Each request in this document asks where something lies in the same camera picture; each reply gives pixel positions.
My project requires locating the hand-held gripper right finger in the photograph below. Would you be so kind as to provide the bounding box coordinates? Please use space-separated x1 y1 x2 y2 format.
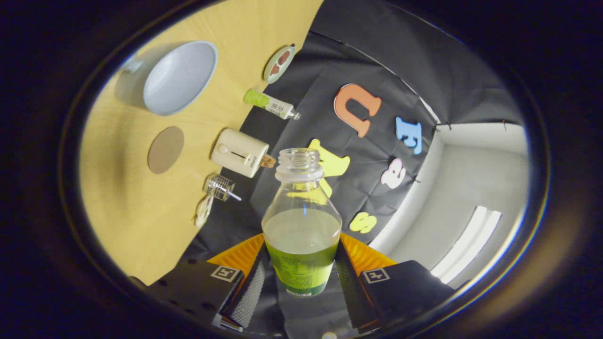
335 233 455 330

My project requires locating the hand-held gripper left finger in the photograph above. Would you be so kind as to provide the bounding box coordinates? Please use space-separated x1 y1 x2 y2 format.
148 233 270 332

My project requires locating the green label juice bottle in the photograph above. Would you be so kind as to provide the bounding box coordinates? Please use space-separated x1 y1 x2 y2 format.
261 148 343 298

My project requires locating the round brown coaster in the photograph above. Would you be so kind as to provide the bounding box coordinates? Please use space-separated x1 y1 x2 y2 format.
147 126 185 175

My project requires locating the white cup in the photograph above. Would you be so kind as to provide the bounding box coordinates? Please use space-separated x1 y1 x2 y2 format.
115 40 219 117

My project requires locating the small green liquid bottle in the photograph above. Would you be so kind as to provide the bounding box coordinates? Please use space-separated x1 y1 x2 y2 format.
243 89 301 121

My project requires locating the white divided food tray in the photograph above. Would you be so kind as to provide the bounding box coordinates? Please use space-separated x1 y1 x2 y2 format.
195 194 214 229

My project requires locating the ceiling light panel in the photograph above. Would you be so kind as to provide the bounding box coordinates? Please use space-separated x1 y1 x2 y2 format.
430 206 502 285

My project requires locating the wooden table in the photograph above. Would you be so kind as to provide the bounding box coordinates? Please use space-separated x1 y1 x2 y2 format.
78 0 326 286

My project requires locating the white toaster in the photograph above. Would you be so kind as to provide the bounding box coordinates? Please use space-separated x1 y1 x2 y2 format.
211 128 270 178

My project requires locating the black backdrop cloth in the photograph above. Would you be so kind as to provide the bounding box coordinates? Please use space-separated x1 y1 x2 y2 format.
181 0 526 339

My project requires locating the pale green plate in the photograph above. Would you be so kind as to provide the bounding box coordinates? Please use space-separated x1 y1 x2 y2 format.
263 45 296 84

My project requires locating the wire mesh holder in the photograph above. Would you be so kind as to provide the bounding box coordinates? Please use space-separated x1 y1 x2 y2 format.
204 174 235 202

